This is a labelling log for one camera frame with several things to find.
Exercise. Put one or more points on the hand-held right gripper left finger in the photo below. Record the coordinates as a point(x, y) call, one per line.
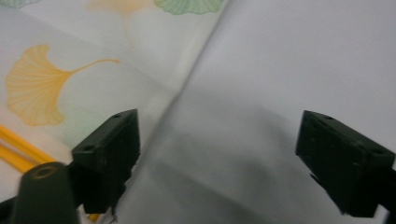
point(107, 155)

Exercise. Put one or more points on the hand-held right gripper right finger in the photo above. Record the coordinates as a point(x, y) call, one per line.
point(342, 165)

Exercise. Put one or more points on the translucent leaf-print zip bag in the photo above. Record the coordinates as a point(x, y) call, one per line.
point(93, 90)

